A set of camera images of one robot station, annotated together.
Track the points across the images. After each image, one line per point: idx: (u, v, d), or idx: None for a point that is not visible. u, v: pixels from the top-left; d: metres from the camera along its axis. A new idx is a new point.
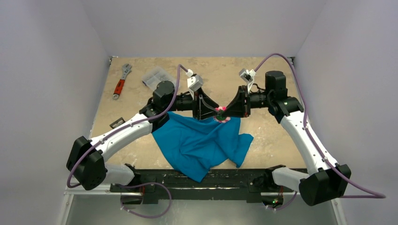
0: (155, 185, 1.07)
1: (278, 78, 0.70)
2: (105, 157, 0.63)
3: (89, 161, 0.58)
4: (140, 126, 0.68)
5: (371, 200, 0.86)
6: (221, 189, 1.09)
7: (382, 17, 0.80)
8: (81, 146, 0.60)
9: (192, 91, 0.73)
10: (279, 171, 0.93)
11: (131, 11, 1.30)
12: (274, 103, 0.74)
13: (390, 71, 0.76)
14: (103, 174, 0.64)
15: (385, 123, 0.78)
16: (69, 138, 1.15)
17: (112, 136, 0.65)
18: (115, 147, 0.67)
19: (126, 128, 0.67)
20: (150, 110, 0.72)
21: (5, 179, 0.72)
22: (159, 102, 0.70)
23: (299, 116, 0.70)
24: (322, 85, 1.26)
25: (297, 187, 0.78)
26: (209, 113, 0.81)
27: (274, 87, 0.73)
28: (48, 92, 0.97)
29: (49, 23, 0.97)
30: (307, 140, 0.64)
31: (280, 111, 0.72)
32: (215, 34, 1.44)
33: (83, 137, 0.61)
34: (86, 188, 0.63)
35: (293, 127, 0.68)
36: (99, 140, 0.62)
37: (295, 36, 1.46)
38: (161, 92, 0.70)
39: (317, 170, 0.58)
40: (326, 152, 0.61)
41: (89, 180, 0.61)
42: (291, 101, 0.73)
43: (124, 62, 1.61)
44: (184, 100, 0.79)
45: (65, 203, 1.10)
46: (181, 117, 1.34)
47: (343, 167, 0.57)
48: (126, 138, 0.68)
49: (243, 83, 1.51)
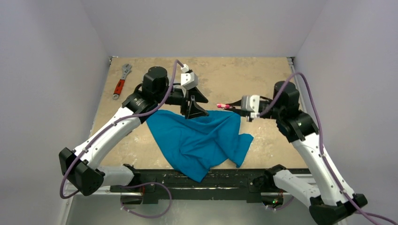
0: (155, 185, 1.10)
1: (292, 93, 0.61)
2: (93, 164, 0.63)
3: (77, 172, 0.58)
4: (124, 123, 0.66)
5: (371, 200, 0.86)
6: (221, 189, 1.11)
7: (382, 18, 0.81)
8: (66, 159, 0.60)
9: (185, 89, 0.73)
10: (287, 180, 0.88)
11: (130, 10, 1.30)
12: (285, 123, 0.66)
13: (390, 72, 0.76)
14: (100, 178, 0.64)
15: (385, 124, 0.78)
16: (69, 138, 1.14)
17: (96, 142, 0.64)
18: (104, 151, 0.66)
19: (109, 129, 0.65)
20: (134, 100, 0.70)
21: (5, 180, 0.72)
22: (149, 87, 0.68)
23: (315, 140, 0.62)
24: (322, 85, 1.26)
25: (301, 198, 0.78)
26: (197, 114, 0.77)
27: (286, 105, 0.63)
28: (48, 92, 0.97)
29: (49, 21, 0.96)
30: (325, 170, 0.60)
31: (294, 133, 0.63)
32: (214, 34, 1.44)
33: (66, 149, 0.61)
34: (86, 194, 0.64)
35: (309, 153, 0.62)
36: (82, 150, 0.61)
37: (295, 36, 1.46)
38: (151, 76, 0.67)
39: (334, 203, 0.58)
40: (343, 181, 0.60)
41: (86, 187, 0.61)
42: (304, 118, 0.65)
43: (124, 61, 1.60)
44: (173, 93, 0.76)
45: (65, 203, 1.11)
46: (182, 117, 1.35)
47: (360, 198, 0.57)
48: (111, 139, 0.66)
49: (244, 83, 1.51)
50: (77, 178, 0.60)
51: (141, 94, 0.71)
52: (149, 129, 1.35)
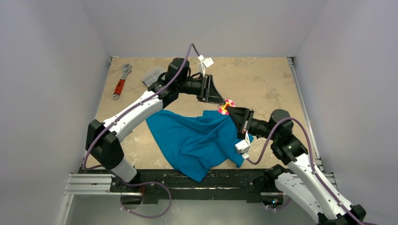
0: (156, 184, 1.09)
1: (286, 123, 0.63)
2: (121, 136, 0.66)
3: (106, 142, 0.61)
4: (150, 103, 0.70)
5: (369, 200, 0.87)
6: (221, 189, 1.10)
7: (383, 18, 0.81)
8: (95, 129, 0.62)
9: (203, 69, 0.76)
10: (289, 186, 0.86)
11: (131, 10, 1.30)
12: (278, 147, 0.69)
13: (391, 72, 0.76)
14: (119, 152, 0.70)
15: (386, 124, 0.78)
16: (69, 138, 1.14)
17: (124, 117, 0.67)
18: (129, 127, 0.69)
19: (137, 107, 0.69)
20: (158, 86, 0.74)
21: (4, 180, 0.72)
22: (172, 76, 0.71)
23: (306, 159, 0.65)
24: (322, 84, 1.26)
25: (305, 208, 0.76)
26: (215, 98, 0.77)
27: (280, 133, 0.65)
28: (48, 92, 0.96)
29: (49, 22, 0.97)
30: (320, 187, 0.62)
31: (287, 156, 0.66)
32: (214, 34, 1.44)
33: (96, 120, 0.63)
34: (106, 165, 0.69)
35: (302, 172, 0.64)
36: (112, 122, 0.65)
37: (294, 36, 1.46)
38: (176, 63, 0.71)
39: (335, 217, 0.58)
40: (339, 194, 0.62)
41: (109, 159, 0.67)
42: (294, 142, 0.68)
43: (124, 62, 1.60)
44: (194, 82, 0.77)
45: (65, 203, 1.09)
46: (181, 117, 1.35)
47: (358, 208, 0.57)
48: (137, 117, 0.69)
49: (244, 83, 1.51)
50: (103, 149, 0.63)
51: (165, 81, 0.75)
52: (149, 129, 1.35)
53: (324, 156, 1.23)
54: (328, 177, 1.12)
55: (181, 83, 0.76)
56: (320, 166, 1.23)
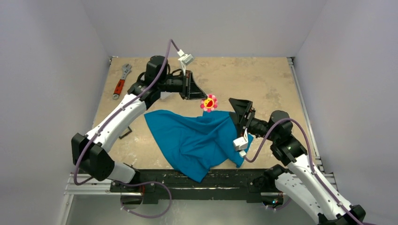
0: (155, 184, 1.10)
1: (285, 124, 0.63)
2: (107, 146, 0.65)
3: (92, 154, 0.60)
4: (132, 107, 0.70)
5: (368, 200, 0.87)
6: (221, 189, 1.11)
7: (383, 18, 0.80)
8: (80, 143, 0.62)
9: (184, 66, 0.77)
10: (290, 187, 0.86)
11: (131, 10, 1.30)
12: (278, 148, 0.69)
13: (391, 72, 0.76)
14: (110, 163, 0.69)
15: (385, 123, 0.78)
16: (69, 138, 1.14)
17: (107, 126, 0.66)
18: (115, 135, 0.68)
19: (119, 113, 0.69)
20: (139, 87, 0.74)
21: (4, 179, 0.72)
22: (152, 75, 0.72)
23: (306, 160, 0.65)
24: (322, 85, 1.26)
25: (306, 208, 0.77)
26: (196, 94, 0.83)
27: (280, 134, 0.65)
28: (48, 92, 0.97)
29: (49, 22, 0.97)
30: (320, 187, 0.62)
31: (286, 157, 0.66)
32: (214, 34, 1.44)
33: (80, 134, 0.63)
34: (98, 179, 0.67)
35: (302, 173, 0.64)
36: (95, 133, 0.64)
37: (294, 36, 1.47)
38: (155, 62, 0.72)
39: (335, 217, 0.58)
40: (339, 194, 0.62)
41: (100, 171, 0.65)
42: (294, 143, 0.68)
43: (124, 62, 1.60)
44: (174, 79, 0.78)
45: (65, 203, 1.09)
46: (181, 117, 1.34)
47: (358, 208, 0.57)
48: (121, 123, 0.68)
49: (244, 83, 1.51)
50: (91, 162, 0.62)
51: (147, 81, 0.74)
52: (149, 129, 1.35)
53: (324, 156, 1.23)
54: (328, 177, 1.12)
55: (161, 81, 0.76)
56: (320, 166, 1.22)
